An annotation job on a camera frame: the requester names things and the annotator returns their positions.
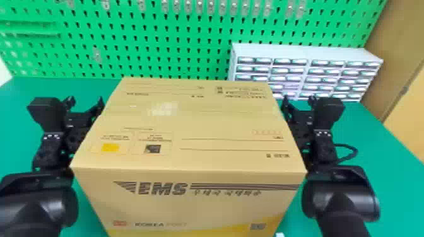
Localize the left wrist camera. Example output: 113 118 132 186
26 96 68 134

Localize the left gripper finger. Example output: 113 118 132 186
62 95 76 115
86 96 106 119

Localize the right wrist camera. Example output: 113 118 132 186
312 96 346 132

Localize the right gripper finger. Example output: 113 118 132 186
281 98 296 117
307 95 319 112

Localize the white drawer cabinet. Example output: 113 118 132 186
297 46 384 103
228 42 312 100

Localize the cardboard box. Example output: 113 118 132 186
69 76 308 237

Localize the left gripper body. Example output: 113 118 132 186
62 112 98 154

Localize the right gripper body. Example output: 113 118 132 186
288 110 315 156

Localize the black cable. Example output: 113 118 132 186
336 143 359 165

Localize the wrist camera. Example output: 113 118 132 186
26 96 68 134
312 96 346 132

